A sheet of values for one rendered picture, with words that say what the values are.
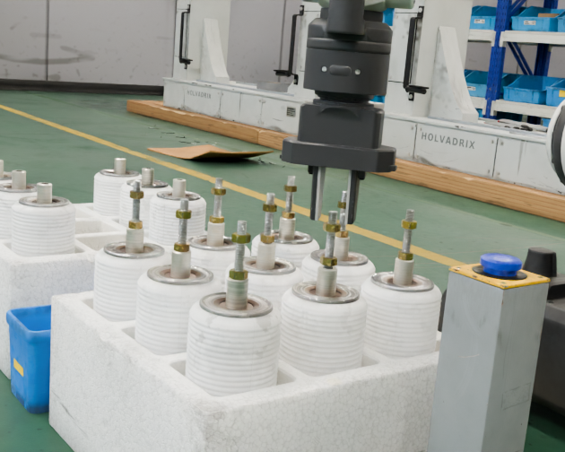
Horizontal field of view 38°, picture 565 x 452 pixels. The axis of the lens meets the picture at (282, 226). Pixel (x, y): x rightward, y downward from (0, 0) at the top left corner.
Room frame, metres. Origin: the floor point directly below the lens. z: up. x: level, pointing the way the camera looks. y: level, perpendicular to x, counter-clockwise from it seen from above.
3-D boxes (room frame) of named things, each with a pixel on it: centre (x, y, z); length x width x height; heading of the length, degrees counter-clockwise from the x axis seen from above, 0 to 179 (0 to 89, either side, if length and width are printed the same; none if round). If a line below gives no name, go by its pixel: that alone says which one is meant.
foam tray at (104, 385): (0.98, 0.02, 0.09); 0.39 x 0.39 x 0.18; 37
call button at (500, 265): (0.79, -0.22, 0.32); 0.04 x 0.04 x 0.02
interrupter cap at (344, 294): (0.88, -0.05, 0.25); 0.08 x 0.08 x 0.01
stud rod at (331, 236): (0.88, -0.05, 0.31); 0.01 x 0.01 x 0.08
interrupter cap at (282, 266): (0.98, 0.02, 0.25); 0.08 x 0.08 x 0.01
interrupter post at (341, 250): (1.05, -0.08, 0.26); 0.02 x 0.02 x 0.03
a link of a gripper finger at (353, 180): (0.88, -0.08, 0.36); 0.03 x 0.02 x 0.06; 168
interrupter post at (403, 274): (0.95, -0.15, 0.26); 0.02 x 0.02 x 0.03
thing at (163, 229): (1.39, 0.18, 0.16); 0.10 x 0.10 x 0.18
